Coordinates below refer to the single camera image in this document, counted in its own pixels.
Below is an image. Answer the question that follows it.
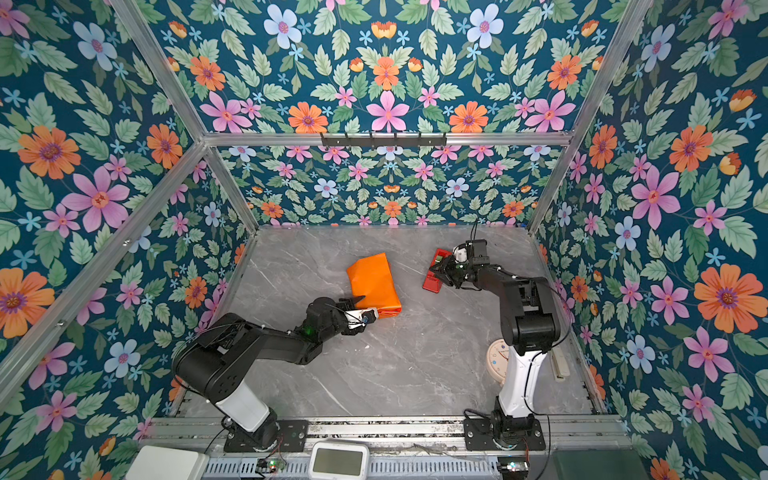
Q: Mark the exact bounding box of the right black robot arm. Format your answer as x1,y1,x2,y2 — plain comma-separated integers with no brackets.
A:
429,239,561,450

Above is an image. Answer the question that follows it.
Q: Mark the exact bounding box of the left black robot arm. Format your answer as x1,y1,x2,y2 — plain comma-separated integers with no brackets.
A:
172,297,379,449

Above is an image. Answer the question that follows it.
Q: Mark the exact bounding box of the red tape dispenser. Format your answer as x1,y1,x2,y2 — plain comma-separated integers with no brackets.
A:
422,247,452,294

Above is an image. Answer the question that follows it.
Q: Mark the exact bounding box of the white round clock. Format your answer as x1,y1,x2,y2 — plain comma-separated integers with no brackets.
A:
486,339,509,385

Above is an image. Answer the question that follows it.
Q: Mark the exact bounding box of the white display device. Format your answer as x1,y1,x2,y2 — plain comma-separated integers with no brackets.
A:
308,441,370,480

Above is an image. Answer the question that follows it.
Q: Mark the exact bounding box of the green mat bottom right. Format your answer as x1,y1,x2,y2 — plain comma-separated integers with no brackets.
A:
554,450,649,480

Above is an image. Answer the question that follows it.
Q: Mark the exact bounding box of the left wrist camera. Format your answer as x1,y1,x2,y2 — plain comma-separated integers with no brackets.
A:
345,308,379,330

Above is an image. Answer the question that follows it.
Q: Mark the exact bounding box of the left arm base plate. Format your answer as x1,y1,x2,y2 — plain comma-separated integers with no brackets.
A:
223,420,309,453

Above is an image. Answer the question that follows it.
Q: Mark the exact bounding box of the white remote by wall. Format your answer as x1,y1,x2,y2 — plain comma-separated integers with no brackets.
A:
550,347,571,382

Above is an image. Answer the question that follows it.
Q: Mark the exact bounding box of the black hook rail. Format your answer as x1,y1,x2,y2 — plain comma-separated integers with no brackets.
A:
320,133,448,148

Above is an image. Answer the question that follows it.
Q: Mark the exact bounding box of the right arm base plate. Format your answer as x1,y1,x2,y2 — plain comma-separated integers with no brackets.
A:
462,415,547,451

